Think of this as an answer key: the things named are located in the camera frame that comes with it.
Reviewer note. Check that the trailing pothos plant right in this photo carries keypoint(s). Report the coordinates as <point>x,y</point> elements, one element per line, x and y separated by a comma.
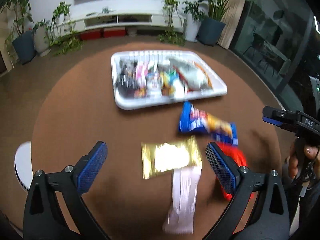
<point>170,36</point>

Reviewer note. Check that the orange snack bar packet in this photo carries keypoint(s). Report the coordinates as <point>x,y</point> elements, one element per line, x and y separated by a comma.
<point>205,73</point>

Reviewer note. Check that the tall plant in blue pot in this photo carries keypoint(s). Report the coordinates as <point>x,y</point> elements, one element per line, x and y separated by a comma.
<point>212,26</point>

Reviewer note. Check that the left plant in blue pot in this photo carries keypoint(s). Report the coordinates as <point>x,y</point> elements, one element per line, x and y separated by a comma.
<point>21,37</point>

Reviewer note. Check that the pink candy bag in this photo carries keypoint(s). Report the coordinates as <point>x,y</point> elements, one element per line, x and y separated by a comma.
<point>141,73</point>

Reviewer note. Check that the left red storage box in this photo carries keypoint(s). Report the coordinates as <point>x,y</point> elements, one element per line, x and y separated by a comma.
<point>90,35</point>

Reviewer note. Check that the plant in white ribbed pot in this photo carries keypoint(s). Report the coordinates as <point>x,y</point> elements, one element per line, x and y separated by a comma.
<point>41,38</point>

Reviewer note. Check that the trailing pothos plant left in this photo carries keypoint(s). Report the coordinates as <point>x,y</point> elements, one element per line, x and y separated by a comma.
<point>62,34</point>

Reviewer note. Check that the trailing pothos plant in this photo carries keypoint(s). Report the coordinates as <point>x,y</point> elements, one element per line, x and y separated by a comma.
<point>62,34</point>
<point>170,36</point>

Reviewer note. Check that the plant in tall white pot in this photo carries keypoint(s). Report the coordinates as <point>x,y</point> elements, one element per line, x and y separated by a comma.
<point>193,18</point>

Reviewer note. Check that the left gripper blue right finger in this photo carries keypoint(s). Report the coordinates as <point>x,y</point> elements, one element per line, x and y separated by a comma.
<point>269,218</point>

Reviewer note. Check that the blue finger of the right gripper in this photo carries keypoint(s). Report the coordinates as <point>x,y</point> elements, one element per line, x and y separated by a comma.
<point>286,120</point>

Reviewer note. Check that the beige curtain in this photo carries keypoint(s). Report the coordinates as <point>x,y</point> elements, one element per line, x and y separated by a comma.
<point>231,18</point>

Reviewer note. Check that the right red storage box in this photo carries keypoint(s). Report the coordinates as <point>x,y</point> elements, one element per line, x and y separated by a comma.
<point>113,32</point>

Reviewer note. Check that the red star candy packet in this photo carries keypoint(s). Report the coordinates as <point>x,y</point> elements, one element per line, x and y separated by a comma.
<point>153,83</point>

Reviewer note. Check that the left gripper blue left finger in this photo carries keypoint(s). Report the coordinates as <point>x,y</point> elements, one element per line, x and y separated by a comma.
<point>43,218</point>

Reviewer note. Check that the red snack bag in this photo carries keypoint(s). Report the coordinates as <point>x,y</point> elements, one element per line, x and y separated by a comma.
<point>237,159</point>

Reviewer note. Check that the red storage box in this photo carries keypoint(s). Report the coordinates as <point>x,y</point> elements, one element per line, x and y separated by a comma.
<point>113,32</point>
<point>90,35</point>

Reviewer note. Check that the white plastic tray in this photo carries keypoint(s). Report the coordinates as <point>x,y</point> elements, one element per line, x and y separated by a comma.
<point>161,58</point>

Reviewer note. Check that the blue cake snack packet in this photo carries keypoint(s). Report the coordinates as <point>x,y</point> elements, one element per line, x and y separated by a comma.
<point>193,120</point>

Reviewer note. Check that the long white snack bag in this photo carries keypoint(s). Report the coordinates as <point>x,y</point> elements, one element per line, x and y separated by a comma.
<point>193,76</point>

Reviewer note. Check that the person's right hand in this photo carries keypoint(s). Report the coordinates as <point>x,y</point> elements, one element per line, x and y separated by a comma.
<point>300,152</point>

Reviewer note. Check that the teal cartoon snack packet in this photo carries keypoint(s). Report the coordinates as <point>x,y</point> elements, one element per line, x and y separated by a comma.
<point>170,83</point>

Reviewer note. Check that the white round stool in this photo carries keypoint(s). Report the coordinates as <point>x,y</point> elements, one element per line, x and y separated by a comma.
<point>23,165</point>

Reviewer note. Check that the red white small snack packet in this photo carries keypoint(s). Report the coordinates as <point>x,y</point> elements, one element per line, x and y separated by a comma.
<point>180,218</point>

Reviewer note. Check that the gold snack packet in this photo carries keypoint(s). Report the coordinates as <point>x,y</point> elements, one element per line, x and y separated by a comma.
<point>160,158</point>

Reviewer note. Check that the white tv console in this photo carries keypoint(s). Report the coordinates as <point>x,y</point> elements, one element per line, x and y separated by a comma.
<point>119,18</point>

